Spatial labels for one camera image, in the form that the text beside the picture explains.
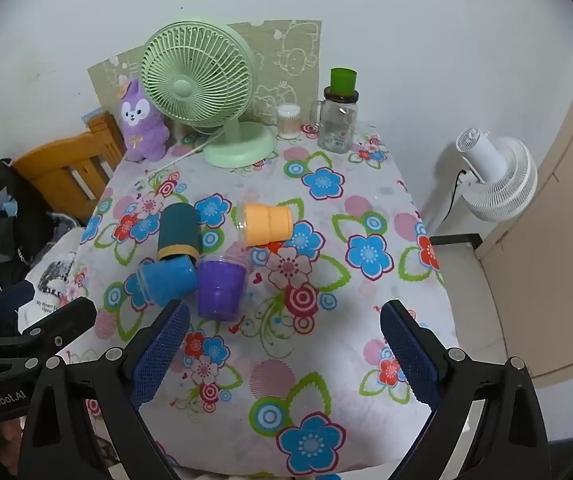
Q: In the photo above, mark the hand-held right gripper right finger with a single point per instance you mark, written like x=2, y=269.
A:
x=409, y=355

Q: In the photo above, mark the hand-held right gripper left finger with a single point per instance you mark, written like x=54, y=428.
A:
x=162, y=347

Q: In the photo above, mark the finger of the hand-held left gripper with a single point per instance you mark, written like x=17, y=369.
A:
x=64, y=321

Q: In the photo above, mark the blue cup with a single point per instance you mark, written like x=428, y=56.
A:
x=169, y=277

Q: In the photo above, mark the purple cup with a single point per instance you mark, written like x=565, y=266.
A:
x=220, y=290

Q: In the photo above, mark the dark teal cup yellow band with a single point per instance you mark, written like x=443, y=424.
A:
x=179, y=230

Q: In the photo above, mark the orange cup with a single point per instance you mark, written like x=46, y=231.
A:
x=269, y=222

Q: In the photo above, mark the green cup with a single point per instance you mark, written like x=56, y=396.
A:
x=344, y=80

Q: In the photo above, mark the person's left hand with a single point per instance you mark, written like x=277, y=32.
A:
x=10, y=437

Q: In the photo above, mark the white printed shirt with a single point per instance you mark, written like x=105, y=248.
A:
x=51, y=280

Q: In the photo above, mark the floral tablecloth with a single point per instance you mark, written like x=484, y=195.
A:
x=316, y=310

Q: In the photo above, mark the dark clothes pile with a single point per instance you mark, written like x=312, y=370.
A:
x=16, y=225

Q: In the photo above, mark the wooden chair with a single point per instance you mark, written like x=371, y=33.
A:
x=61, y=165

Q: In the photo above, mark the white floor fan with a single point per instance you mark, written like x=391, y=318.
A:
x=501, y=180

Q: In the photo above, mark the purple plush toy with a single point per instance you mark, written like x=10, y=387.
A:
x=139, y=132

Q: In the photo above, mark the clear cotton swab container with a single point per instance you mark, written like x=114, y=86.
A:
x=288, y=122

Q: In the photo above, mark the green desk fan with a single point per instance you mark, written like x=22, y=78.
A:
x=186, y=85

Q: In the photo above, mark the beige cartoon print board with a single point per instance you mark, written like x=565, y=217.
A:
x=286, y=55

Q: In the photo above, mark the black metal frame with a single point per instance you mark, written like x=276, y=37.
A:
x=459, y=240

